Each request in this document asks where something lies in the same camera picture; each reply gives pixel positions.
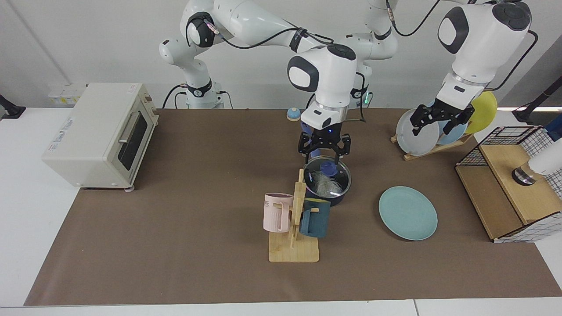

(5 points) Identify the glass lid with blue knob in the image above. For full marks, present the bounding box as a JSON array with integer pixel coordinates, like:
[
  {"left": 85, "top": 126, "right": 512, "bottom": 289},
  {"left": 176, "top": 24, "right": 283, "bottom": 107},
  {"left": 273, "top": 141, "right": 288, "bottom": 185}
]
[{"left": 304, "top": 156, "right": 352, "bottom": 198}]

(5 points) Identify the white vermicelli bundle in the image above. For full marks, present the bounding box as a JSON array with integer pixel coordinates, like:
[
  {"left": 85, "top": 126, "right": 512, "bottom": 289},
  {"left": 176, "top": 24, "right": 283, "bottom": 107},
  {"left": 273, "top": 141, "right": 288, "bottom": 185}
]
[{"left": 310, "top": 171, "right": 343, "bottom": 197}]

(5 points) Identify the light blue plate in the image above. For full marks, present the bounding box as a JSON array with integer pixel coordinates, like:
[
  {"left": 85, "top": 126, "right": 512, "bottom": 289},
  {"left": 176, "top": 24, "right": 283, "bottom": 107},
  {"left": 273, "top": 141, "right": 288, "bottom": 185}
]
[{"left": 428, "top": 99, "right": 469, "bottom": 146}]

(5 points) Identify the grey plate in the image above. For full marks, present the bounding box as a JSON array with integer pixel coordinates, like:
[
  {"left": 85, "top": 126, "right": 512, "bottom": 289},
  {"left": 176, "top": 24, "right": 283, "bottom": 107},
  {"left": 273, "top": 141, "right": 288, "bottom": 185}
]
[{"left": 396, "top": 109, "right": 440, "bottom": 156}]

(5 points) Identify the wooden plate rack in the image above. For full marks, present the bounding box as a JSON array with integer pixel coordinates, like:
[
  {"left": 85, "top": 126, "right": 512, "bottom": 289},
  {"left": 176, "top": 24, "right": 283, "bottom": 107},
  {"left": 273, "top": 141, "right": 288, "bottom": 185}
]
[{"left": 390, "top": 133, "right": 475, "bottom": 161}]

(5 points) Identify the yellow plate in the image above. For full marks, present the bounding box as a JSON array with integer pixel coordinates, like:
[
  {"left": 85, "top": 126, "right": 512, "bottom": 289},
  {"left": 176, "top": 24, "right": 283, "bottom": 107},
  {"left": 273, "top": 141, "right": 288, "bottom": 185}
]
[{"left": 463, "top": 91, "right": 498, "bottom": 134}]

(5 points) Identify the teal plate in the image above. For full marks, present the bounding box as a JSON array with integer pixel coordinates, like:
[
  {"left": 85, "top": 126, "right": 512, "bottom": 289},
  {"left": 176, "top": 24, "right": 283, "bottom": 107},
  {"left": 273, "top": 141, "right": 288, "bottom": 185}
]
[{"left": 378, "top": 186, "right": 439, "bottom": 241}]

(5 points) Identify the dark teal cup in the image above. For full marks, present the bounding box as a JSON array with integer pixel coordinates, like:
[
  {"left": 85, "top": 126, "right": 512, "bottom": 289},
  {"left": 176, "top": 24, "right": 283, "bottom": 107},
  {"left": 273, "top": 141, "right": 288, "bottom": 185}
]
[{"left": 299, "top": 198, "right": 331, "bottom": 238}]

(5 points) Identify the pink cup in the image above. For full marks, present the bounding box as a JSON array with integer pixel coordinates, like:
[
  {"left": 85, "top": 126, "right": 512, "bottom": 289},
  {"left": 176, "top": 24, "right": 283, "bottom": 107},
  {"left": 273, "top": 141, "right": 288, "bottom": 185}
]
[{"left": 263, "top": 192, "right": 294, "bottom": 233}]

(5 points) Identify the wooden cup stand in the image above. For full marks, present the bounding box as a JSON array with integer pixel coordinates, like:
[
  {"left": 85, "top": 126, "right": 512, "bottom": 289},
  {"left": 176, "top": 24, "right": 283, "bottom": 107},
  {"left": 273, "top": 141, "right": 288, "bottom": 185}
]
[{"left": 268, "top": 169, "right": 320, "bottom": 263}]

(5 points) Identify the blue object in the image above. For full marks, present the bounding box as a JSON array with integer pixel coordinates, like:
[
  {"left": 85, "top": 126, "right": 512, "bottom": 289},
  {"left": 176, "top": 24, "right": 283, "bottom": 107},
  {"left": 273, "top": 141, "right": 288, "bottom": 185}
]
[{"left": 544, "top": 116, "right": 562, "bottom": 142}]

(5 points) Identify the brown table cloth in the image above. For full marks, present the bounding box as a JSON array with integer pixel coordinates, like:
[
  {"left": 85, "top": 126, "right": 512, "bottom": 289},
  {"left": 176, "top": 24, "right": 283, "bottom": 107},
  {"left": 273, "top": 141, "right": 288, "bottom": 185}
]
[{"left": 23, "top": 108, "right": 562, "bottom": 306}]

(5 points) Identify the pale toaster oven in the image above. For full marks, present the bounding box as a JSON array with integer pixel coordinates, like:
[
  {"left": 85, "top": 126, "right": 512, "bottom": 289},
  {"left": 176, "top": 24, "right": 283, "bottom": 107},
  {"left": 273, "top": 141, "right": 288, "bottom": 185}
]
[{"left": 42, "top": 83, "right": 159, "bottom": 193}]

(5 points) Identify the black clamp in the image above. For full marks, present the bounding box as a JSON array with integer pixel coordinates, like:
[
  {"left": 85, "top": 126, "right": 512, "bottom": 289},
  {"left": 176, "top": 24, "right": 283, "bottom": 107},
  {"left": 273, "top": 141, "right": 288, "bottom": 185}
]
[{"left": 0, "top": 94, "right": 26, "bottom": 120}]

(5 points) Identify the black pot with blue handle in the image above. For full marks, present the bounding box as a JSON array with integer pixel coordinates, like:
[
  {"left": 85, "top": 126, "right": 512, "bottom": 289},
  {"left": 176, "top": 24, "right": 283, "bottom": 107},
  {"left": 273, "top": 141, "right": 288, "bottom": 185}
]
[{"left": 300, "top": 121, "right": 353, "bottom": 207}]

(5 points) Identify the wire basket with wooden floor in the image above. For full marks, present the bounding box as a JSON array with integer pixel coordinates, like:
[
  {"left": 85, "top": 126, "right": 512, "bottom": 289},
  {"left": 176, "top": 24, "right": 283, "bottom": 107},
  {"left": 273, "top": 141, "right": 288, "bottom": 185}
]
[{"left": 455, "top": 126, "right": 562, "bottom": 243}]

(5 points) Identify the white device with metal ring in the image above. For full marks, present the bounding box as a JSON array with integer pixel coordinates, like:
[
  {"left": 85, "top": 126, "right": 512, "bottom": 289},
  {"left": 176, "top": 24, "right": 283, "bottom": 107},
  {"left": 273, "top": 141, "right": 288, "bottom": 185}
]
[{"left": 512, "top": 149, "right": 562, "bottom": 186}]

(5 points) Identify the white wall socket strip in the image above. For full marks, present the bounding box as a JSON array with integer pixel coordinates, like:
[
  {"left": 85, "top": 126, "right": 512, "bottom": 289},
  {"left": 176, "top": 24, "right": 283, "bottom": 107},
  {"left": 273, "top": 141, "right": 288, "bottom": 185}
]
[{"left": 47, "top": 83, "right": 88, "bottom": 106}]

